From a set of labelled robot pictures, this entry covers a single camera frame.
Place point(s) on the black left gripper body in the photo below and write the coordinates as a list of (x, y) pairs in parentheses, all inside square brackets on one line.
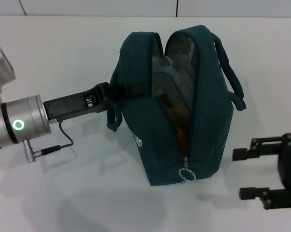
[(70, 106)]

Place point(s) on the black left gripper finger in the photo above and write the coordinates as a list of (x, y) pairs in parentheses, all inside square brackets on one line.
[(126, 90)]

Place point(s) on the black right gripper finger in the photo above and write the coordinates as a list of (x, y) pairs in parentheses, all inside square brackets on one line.
[(254, 153), (268, 197)]

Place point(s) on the clear plastic lunch box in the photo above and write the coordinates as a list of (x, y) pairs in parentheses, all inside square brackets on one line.
[(172, 89)]

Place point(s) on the dark teal insulated lunch bag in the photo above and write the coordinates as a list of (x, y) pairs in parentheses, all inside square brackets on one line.
[(208, 116)]

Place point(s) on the orange fruit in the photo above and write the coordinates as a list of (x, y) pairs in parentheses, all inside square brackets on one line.
[(183, 137)]

